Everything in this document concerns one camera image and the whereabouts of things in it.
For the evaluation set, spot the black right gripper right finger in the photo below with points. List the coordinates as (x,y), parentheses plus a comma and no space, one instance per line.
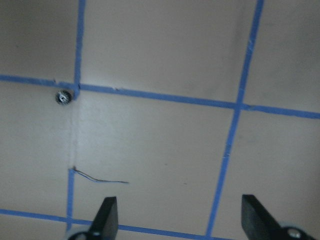
(258,224)

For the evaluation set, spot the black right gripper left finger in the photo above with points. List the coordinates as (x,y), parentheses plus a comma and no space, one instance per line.
(104,225)

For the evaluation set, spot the small black bearing gear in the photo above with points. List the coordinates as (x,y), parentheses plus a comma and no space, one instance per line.
(63,97)

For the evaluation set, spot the brown paper table mat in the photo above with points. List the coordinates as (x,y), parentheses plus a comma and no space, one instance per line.
(179,108)

